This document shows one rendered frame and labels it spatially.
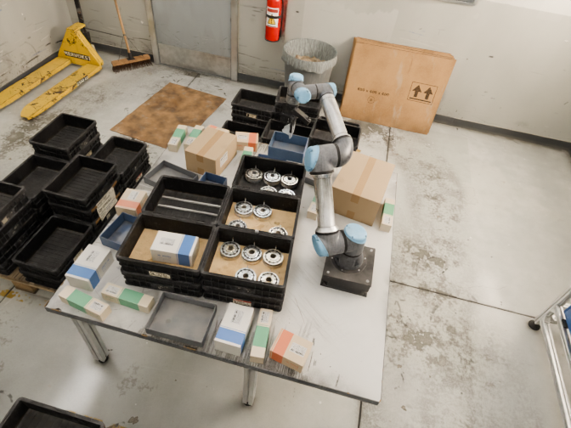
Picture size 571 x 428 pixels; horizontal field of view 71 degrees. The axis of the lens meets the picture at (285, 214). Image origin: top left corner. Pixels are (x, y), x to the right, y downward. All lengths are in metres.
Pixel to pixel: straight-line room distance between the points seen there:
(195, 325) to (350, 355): 0.74
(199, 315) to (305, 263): 0.63
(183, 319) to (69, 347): 1.07
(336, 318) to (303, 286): 0.24
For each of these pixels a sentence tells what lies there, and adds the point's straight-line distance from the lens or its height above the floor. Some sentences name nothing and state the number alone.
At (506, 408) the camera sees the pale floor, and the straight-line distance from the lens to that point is 3.04.
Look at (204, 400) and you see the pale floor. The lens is 2.59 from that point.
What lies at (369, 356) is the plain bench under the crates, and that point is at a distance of 2.00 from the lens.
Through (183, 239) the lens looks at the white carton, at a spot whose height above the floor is 0.92.
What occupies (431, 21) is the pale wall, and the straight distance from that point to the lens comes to 4.61.
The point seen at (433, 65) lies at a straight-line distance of 4.61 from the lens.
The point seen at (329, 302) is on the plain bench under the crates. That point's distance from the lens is 2.09.
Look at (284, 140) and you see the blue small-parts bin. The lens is 2.34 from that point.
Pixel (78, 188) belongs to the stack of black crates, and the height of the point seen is 0.49.
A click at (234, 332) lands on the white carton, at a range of 1.86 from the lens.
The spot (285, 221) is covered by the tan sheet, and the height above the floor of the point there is 0.83.
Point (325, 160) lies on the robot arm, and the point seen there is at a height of 1.33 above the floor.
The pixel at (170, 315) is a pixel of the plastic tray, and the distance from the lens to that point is 2.03.
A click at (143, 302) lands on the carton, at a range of 2.02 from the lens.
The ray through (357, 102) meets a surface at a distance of 4.67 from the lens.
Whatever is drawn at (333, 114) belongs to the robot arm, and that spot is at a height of 1.41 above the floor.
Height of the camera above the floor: 2.45
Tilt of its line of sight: 46 degrees down
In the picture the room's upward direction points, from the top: 8 degrees clockwise
